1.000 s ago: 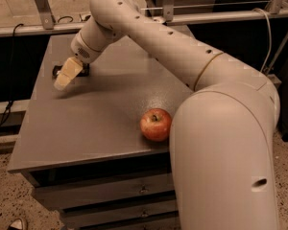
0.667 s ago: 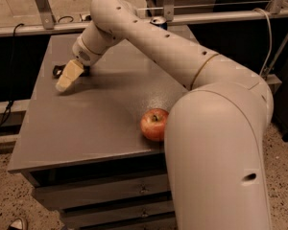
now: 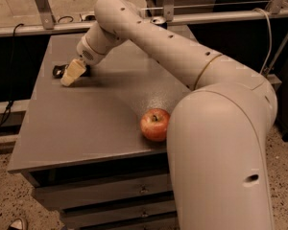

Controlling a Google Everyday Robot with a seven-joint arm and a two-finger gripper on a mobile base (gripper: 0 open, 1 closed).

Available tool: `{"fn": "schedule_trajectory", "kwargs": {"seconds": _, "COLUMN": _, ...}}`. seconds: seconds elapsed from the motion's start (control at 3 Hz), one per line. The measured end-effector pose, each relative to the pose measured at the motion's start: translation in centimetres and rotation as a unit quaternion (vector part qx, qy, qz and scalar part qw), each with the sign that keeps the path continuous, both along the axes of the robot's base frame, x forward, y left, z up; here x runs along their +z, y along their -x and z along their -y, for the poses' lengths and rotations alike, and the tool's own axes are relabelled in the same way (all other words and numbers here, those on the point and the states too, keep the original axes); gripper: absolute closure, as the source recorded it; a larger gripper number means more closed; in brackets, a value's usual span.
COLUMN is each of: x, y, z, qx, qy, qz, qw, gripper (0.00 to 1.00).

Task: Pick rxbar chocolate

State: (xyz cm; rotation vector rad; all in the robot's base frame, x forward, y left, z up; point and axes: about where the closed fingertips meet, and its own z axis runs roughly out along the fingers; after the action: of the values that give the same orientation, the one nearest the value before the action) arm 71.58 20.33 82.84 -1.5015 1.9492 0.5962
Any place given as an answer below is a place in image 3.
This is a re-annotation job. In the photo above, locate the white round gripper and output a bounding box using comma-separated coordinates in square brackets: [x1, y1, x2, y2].
[60, 35, 106, 86]

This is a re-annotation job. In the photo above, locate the black rxbar chocolate bar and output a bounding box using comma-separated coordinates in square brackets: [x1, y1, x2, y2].
[52, 64, 91, 79]

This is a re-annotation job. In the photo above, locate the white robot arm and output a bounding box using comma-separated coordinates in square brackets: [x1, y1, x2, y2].
[61, 0, 277, 230]

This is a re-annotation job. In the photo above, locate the grey metal railing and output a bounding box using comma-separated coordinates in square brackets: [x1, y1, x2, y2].
[0, 0, 288, 36]

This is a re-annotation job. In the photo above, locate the white power strip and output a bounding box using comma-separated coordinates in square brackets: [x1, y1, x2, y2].
[80, 12, 95, 21]

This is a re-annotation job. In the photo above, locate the grey drawer cabinet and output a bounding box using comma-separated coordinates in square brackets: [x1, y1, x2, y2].
[8, 34, 189, 230]

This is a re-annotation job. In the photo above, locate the blue soda can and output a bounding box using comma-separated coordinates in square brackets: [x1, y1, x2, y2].
[151, 16, 167, 29]

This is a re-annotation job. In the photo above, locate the red apple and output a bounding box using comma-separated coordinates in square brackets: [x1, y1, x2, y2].
[140, 108, 170, 142]

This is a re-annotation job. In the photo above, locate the shoe tip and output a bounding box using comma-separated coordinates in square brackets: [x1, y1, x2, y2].
[7, 218, 28, 230]

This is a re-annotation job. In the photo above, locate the black hanging cable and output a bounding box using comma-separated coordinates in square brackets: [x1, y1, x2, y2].
[0, 23, 25, 129]

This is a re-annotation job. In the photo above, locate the white cable on right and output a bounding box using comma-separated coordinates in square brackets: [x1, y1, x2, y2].
[252, 7, 274, 76]

